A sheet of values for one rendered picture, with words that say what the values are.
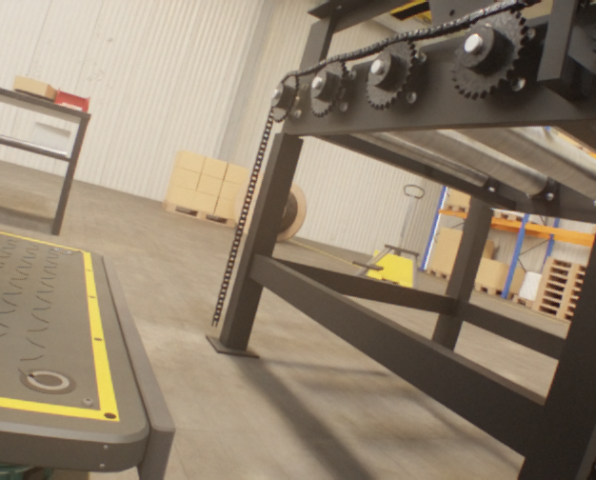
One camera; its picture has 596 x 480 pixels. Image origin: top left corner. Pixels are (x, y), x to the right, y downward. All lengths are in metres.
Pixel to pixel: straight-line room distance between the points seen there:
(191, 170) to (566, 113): 7.78
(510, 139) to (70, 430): 1.20
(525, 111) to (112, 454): 0.76
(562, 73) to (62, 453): 0.72
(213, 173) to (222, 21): 4.44
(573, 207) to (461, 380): 1.20
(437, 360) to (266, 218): 0.91
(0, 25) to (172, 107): 3.90
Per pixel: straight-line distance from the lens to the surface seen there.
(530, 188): 1.90
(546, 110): 0.86
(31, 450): 0.36
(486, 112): 0.94
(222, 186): 8.49
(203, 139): 11.28
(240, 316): 1.66
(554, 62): 0.78
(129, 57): 11.19
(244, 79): 11.48
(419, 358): 0.90
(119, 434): 0.36
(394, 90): 1.11
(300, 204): 7.93
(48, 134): 3.21
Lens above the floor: 0.49
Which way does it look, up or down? 2 degrees down
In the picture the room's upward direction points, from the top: 15 degrees clockwise
